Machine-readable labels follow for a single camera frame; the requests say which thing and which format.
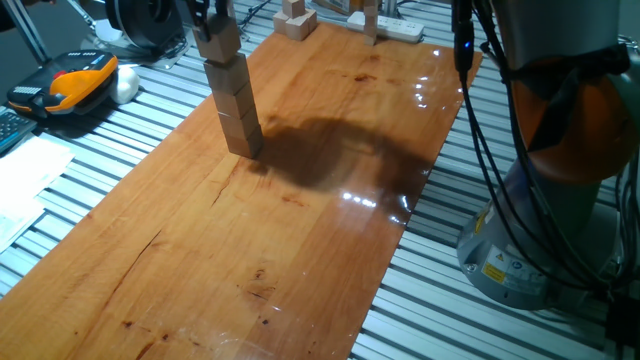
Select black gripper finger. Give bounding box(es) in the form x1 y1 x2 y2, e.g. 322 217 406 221
214 0 237 22
185 0 212 44

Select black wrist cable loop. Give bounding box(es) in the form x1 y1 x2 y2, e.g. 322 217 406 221
238 0 275 29

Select black keyboard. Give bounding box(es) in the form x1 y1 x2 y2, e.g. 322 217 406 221
0 106 39 155

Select silver metal rod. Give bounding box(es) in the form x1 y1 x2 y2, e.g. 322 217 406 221
64 0 100 32

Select black round device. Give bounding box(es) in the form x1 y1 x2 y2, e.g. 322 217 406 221
103 0 194 52

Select light wooden cube block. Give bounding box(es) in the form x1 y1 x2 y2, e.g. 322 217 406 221
192 12 243 65
217 107 262 142
223 128 265 160
202 52 251 97
211 82 256 120

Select dark sleeved person forearm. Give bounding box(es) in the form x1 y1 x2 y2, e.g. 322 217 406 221
0 0 19 34

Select small wooden block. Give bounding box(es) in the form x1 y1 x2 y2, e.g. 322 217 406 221
282 0 307 20

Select grey aluminium frame strut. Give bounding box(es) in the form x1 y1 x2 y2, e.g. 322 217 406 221
0 0 52 66

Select cardboard box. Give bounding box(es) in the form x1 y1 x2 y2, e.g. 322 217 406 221
313 0 366 16

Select white power strip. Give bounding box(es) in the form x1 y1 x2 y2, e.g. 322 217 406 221
346 10 426 44

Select orange and black teach pendant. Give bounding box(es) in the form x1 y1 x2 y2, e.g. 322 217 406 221
6 49 120 120

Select wide wooden block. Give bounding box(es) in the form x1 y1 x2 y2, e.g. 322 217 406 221
272 9 319 43

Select varnished wooden board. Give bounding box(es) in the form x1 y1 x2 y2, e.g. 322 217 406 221
0 22 484 360

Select white rounded object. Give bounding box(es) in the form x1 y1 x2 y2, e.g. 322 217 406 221
108 65 142 106

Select white paper sheets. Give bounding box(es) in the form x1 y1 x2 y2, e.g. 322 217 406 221
0 135 77 255

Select black cable bundle along arm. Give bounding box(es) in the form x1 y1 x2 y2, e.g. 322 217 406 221
450 0 640 306

